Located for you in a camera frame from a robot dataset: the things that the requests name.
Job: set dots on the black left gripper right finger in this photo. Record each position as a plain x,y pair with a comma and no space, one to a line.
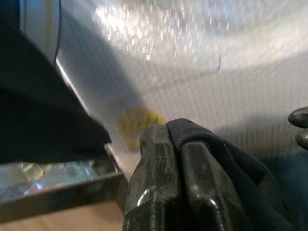
207,187

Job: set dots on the bubble-wrapped white washing machine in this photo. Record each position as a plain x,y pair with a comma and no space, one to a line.
192,72

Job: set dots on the yellow washer sticker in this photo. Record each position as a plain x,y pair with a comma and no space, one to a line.
142,122

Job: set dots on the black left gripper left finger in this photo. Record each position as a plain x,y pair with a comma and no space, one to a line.
156,173

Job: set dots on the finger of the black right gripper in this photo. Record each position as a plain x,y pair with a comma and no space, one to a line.
302,140
299,116

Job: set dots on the black cloth garment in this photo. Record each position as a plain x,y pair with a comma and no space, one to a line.
240,168

